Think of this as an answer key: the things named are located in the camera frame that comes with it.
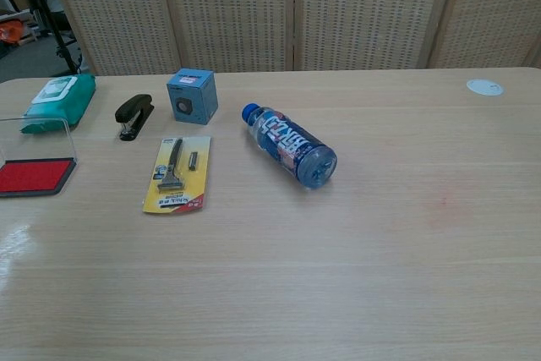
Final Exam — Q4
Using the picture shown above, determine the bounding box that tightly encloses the blue drink bottle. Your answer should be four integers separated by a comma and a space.
241, 102, 338, 190

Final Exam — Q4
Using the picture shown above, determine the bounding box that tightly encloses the green wet wipes pack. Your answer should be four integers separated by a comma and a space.
20, 74, 97, 135

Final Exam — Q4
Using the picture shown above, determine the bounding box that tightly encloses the wicker folding screen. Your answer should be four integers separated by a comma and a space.
40, 0, 541, 78

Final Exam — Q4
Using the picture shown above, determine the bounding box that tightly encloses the yellow razor blister pack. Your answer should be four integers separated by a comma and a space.
141, 135, 213, 215

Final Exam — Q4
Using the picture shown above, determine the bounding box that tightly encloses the white round sticker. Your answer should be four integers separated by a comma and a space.
466, 79, 505, 96

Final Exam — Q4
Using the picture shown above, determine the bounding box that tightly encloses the red ink pad clear lid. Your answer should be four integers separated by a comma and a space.
0, 117, 80, 198

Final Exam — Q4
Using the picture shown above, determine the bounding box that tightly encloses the orange object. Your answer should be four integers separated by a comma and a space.
0, 22, 23, 46

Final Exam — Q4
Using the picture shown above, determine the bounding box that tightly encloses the black stapler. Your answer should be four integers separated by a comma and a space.
114, 93, 156, 142

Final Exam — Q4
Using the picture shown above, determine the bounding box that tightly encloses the blue cube box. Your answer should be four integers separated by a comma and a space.
165, 68, 219, 128

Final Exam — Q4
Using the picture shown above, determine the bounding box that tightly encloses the black tripod stand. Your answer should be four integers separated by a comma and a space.
23, 0, 85, 75

